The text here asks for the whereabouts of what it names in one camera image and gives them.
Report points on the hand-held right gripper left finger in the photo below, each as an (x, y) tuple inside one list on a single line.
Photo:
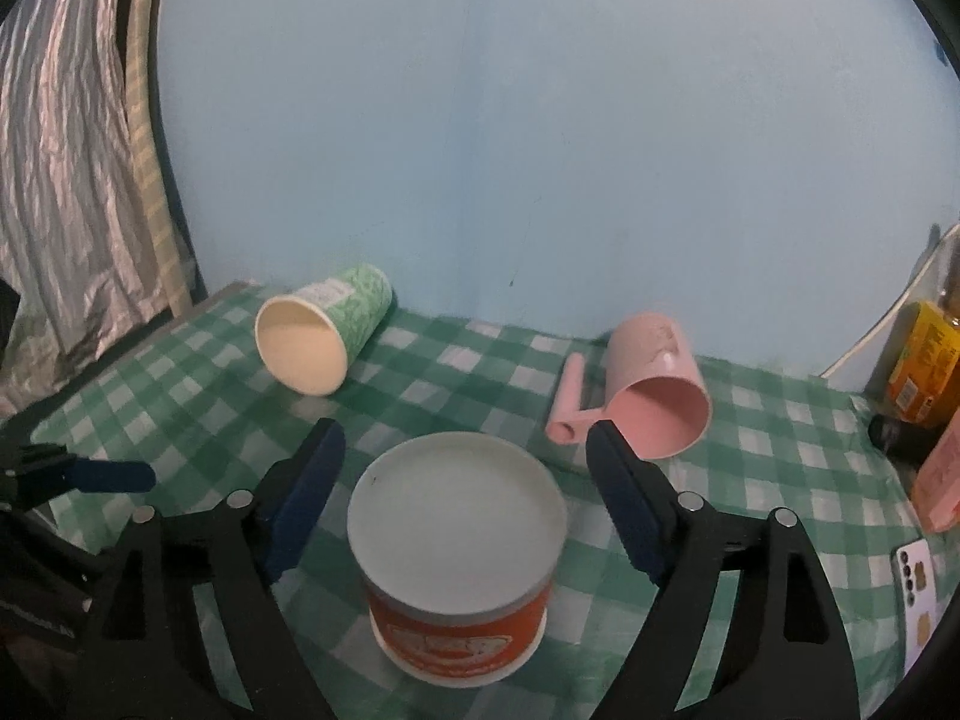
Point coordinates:
[(311, 491)]

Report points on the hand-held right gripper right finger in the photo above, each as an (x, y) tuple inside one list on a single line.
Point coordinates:
[(622, 495)]

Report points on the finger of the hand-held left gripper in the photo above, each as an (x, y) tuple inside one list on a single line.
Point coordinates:
[(112, 475)]

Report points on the orange white paper cup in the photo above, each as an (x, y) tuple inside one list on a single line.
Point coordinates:
[(457, 540)]

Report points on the green patterned paper cup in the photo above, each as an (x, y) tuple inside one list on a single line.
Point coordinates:
[(330, 322)]

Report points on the pink plastic mug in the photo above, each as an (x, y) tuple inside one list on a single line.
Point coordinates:
[(652, 390)]

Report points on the green checkered tablecloth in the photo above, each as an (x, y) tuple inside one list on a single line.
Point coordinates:
[(480, 405)]

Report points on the black cylindrical object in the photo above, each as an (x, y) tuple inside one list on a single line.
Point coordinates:
[(900, 436)]

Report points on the white smartphone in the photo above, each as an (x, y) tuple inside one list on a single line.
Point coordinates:
[(916, 600)]

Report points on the silver foil curtain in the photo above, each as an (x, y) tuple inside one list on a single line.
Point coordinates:
[(67, 165)]

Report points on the pink box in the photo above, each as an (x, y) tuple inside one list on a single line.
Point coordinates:
[(941, 480)]

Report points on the yellow oil bottle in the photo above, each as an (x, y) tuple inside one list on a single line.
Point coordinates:
[(924, 360)]

